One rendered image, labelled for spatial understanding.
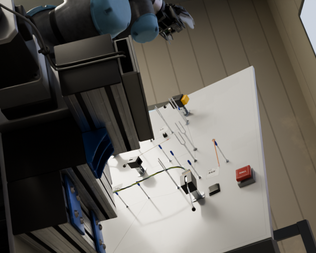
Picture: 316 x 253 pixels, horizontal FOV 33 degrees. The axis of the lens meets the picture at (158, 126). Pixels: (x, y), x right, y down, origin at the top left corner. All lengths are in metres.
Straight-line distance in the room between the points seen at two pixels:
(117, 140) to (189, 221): 0.82
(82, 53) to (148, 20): 0.62
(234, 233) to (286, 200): 2.38
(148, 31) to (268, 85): 2.95
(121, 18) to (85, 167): 0.38
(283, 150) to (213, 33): 1.16
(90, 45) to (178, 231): 1.02
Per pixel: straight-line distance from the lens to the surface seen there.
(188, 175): 1.77
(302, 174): 4.05
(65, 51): 0.83
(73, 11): 1.16
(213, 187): 1.80
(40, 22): 1.21
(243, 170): 1.74
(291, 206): 3.97
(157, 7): 1.57
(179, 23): 1.63
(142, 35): 1.43
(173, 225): 1.78
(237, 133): 1.99
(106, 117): 0.88
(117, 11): 1.15
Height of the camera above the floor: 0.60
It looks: 24 degrees up
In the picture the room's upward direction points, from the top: 14 degrees counter-clockwise
